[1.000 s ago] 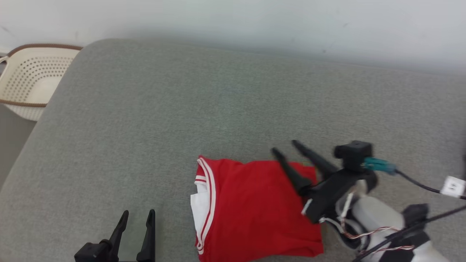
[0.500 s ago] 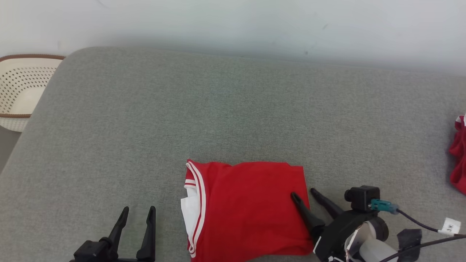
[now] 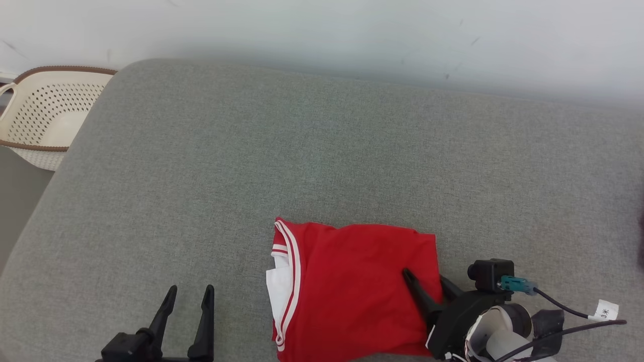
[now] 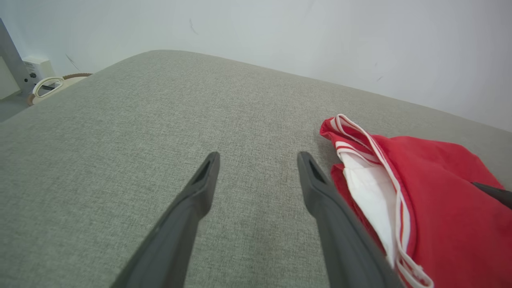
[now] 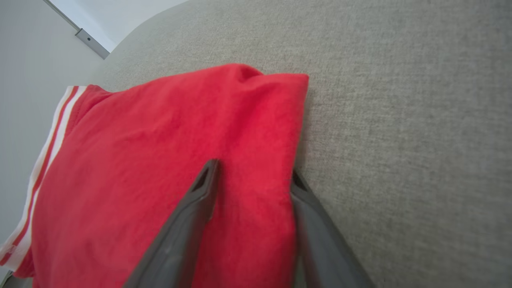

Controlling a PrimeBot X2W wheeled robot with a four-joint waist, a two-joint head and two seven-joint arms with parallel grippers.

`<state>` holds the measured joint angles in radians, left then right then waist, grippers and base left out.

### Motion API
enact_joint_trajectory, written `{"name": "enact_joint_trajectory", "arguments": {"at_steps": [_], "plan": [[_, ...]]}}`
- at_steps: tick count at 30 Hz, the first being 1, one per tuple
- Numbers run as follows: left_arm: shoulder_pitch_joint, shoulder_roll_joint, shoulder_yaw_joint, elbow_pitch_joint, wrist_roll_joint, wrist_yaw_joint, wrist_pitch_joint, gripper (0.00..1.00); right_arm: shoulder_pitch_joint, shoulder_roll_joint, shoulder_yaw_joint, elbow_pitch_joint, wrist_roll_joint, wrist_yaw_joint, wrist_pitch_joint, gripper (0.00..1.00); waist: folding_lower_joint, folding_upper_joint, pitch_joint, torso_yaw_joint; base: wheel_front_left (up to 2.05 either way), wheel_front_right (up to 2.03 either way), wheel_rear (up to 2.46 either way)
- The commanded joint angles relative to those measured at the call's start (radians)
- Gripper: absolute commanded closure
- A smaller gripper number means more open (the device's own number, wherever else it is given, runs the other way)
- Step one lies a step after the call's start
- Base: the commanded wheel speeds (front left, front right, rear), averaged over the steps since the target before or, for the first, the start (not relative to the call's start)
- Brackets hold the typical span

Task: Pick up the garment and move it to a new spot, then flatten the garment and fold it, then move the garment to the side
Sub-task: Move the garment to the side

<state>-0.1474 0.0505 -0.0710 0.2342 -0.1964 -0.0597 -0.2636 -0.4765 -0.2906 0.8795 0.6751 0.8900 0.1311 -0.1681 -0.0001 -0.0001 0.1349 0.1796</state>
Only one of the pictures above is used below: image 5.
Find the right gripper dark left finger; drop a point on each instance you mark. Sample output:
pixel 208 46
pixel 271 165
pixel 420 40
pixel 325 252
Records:
pixel 180 240

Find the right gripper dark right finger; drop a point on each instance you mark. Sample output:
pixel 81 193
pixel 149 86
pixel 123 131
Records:
pixel 320 248

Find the red white striped-trim shirt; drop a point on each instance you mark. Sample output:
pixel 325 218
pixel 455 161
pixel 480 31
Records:
pixel 140 160

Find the grey fabric sofa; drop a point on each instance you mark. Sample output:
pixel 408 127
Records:
pixel 400 120

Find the grey metal bracket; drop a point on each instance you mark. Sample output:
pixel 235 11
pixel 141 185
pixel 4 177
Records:
pixel 92 42

